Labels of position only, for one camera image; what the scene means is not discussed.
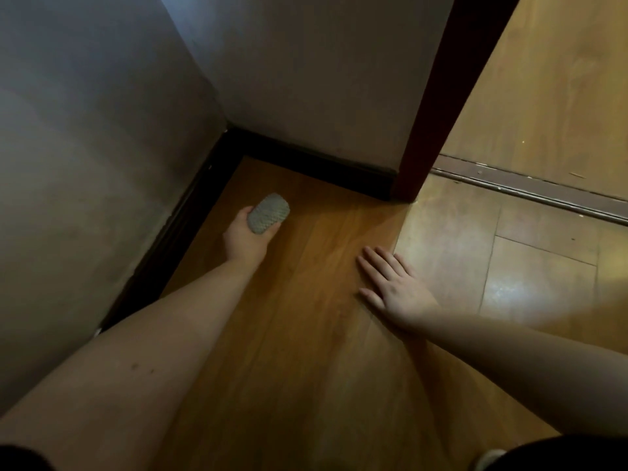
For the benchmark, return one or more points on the person's right forearm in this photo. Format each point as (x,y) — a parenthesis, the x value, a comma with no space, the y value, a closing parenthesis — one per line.
(539,367)

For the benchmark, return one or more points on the metal door threshold strip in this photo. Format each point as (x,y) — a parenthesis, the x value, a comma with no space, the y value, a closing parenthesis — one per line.
(539,188)

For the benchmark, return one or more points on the green white sneaker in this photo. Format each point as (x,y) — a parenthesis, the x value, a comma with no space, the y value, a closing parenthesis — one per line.
(488,461)

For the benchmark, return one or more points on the person's right hand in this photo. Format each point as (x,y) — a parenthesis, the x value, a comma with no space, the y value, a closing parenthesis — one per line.
(397,294)

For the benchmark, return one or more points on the black shorts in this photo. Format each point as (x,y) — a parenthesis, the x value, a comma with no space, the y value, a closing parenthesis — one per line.
(564,456)

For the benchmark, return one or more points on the person's left hand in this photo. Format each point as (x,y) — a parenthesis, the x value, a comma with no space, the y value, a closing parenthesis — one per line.
(245,245)

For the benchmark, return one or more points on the reddish brown door frame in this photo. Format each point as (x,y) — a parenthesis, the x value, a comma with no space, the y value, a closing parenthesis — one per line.
(441,93)

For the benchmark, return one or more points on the black shirt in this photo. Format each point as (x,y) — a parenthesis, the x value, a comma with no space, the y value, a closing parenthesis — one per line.
(19,461)

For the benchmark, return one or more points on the grey cleaning cloth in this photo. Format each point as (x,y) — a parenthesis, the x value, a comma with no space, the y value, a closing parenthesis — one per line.
(269,213)

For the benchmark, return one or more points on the chipped dark brown baseboard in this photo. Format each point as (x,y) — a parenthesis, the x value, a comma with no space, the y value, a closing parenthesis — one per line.
(181,225)

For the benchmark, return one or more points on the person's left forearm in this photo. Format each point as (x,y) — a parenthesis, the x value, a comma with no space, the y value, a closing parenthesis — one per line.
(147,367)

